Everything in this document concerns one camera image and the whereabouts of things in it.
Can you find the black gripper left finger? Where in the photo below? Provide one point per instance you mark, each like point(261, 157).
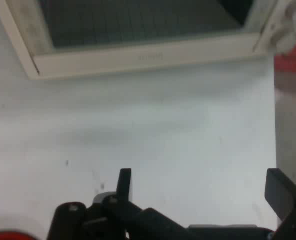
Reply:
point(124, 185)

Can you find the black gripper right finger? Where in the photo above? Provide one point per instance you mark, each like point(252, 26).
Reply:
point(278, 192)

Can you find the white toaster oven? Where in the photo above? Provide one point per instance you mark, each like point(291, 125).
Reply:
point(285, 30)

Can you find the orange red box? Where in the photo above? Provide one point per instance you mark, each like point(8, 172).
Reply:
point(292, 65)

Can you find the white glass oven door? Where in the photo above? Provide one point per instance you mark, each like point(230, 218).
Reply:
point(147, 58)

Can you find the red bowl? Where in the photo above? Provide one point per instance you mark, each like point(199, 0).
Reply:
point(8, 236)

